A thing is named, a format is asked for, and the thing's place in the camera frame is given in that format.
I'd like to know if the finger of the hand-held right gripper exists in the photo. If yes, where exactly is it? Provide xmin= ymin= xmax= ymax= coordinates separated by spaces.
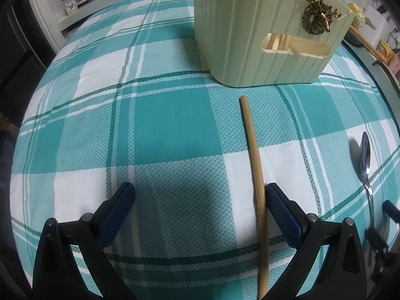
xmin=365 ymin=226 xmax=391 ymax=285
xmin=383 ymin=200 xmax=400 ymax=224

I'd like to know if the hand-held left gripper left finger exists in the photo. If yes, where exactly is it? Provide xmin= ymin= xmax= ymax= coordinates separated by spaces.
xmin=31 ymin=181 xmax=138 ymax=300

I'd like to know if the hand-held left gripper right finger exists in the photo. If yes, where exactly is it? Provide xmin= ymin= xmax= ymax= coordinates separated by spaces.
xmin=261 ymin=183 xmax=368 ymax=300

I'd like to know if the metal spoon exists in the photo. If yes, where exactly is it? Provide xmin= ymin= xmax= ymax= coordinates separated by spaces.
xmin=359 ymin=131 xmax=376 ymax=229

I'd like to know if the cream utensil holder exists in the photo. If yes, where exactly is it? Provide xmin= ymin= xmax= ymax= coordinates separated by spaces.
xmin=192 ymin=0 xmax=357 ymax=87

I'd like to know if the teal plaid tablecloth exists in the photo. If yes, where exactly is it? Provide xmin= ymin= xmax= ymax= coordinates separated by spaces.
xmin=9 ymin=0 xmax=400 ymax=300

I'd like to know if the yellow printed mug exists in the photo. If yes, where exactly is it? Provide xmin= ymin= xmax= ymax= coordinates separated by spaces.
xmin=376 ymin=39 xmax=399 ymax=61

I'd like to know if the wooden cutting board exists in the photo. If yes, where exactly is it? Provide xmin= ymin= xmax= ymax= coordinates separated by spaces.
xmin=347 ymin=25 xmax=391 ymax=66

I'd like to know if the white knife holder box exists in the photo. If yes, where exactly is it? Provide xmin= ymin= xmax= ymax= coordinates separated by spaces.
xmin=364 ymin=4 xmax=391 ymax=41

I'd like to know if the bag of yellow green items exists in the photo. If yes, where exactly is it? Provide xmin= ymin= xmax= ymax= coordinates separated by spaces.
xmin=333 ymin=0 xmax=368 ymax=27

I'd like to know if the white label spice jar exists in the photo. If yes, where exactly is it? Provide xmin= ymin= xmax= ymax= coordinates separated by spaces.
xmin=61 ymin=0 xmax=79 ymax=15

